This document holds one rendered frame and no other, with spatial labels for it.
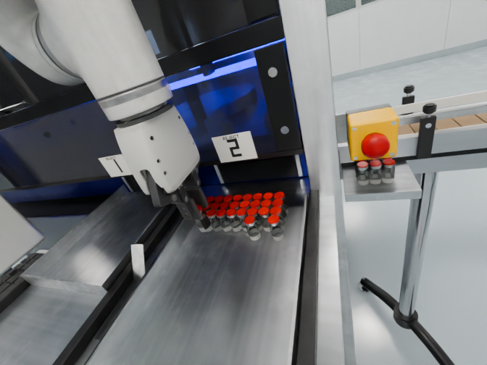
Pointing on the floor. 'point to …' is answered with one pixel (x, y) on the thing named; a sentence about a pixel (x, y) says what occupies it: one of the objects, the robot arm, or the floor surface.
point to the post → (319, 124)
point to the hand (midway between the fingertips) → (192, 203)
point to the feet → (406, 321)
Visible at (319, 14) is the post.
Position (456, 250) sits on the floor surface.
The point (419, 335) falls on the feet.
